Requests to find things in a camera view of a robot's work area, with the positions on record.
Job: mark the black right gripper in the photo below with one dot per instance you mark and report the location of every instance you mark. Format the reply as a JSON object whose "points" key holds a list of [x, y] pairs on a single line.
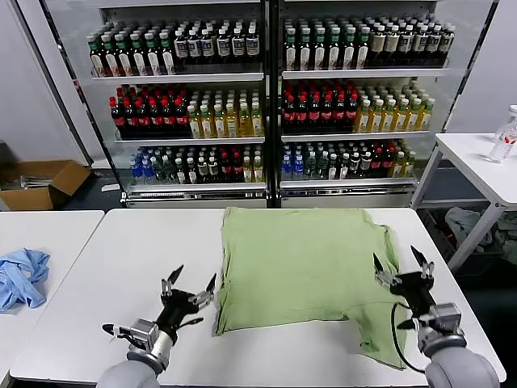
{"points": [[414, 289]]}

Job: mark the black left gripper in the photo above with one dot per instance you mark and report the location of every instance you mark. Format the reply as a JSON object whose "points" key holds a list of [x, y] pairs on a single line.
{"points": [[177, 307]]}

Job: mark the green t-shirt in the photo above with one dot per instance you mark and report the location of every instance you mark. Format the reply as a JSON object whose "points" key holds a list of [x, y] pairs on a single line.
{"points": [[303, 262]]}

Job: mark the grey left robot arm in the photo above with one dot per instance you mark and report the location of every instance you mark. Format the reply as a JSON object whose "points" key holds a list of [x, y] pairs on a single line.
{"points": [[129, 374]]}

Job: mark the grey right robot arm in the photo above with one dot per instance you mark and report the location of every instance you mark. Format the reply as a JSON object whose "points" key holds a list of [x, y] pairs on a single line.
{"points": [[460, 368]]}

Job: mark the black laundry basket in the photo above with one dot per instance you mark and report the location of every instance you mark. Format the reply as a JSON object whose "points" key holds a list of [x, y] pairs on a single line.
{"points": [[434, 234]]}

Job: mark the white crumpled cloth pile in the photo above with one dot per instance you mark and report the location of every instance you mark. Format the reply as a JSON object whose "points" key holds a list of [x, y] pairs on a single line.
{"points": [[464, 226]]}

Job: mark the small yellow juice bottle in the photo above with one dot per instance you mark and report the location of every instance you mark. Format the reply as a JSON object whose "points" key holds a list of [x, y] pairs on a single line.
{"points": [[257, 171], [409, 165], [246, 171], [399, 165]]}

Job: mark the pale green cloth pile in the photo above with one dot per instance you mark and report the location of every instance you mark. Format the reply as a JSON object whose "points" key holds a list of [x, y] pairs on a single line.
{"points": [[508, 236]]}

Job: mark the small red-cap cola bottle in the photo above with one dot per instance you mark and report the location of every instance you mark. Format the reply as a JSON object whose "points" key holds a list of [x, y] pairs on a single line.
{"points": [[236, 171], [225, 171], [388, 163], [377, 163]]}

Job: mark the small dark brown-label bottle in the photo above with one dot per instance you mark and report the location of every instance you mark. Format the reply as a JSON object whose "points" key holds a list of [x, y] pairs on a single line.
{"points": [[202, 171], [365, 165], [213, 171], [354, 165]]}

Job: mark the small dark white-label bottle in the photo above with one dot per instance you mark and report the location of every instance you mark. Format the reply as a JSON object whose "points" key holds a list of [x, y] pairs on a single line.
{"points": [[179, 171], [192, 171], [332, 167], [343, 167]]}

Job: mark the small clear green bottle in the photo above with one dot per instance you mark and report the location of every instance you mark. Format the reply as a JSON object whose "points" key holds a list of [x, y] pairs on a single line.
{"points": [[169, 171], [322, 167], [158, 171], [310, 167]]}

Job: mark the small blue drink bottle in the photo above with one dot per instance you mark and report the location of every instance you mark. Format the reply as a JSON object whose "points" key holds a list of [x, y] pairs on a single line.
{"points": [[135, 171], [286, 167], [147, 171], [299, 167]]}

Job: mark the white flat floor object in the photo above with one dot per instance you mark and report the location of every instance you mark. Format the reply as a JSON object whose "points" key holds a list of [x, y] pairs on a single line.
{"points": [[110, 187]]}

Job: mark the white side table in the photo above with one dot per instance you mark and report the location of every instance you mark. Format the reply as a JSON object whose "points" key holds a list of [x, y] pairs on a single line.
{"points": [[468, 149]]}

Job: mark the light blue crumpled cloth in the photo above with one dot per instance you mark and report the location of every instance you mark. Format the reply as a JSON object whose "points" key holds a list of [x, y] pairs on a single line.
{"points": [[24, 279]]}

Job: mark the clear plastic water bottle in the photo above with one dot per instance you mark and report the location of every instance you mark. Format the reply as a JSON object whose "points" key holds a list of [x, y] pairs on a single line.
{"points": [[503, 141]]}

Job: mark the open cardboard box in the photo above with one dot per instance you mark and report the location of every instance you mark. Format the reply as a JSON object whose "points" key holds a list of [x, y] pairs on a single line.
{"points": [[28, 200]]}

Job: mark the metal parts bundle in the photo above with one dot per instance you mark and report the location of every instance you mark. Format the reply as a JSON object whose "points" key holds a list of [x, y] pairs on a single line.
{"points": [[36, 182]]}

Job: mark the drinks display cabinet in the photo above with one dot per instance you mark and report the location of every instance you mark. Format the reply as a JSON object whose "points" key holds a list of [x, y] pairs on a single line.
{"points": [[177, 77], [363, 73]]}

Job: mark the green-cap white-label bottle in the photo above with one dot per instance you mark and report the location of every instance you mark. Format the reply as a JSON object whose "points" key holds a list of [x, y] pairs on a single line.
{"points": [[290, 54], [138, 60], [362, 54], [96, 60], [348, 54], [124, 60], [167, 60], [110, 60], [304, 54], [152, 60], [333, 54], [319, 54]]}

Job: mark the dark bottle blue-white label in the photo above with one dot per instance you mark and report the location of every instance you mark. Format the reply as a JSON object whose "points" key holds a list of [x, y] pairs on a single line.
{"points": [[434, 42], [405, 42], [207, 48], [446, 42], [420, 42], [194, 48], [181, 48], [222, 47], [252, 47], [238, 47]]}

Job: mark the dark bottle beige label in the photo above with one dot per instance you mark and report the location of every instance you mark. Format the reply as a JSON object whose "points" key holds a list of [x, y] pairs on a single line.
{"points": [[390, 42], [376, 42]]}

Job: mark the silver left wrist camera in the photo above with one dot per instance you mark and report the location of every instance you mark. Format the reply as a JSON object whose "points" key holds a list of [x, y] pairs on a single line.
{"points": [[143, 333]]}

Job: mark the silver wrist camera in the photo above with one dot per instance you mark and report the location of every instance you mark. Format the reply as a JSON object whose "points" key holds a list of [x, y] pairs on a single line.
{"points": [[446, 319], [143, 333]]}

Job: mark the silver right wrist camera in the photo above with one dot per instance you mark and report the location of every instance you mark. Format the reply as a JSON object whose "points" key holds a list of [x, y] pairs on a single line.
{"points": [[446, 319]]}

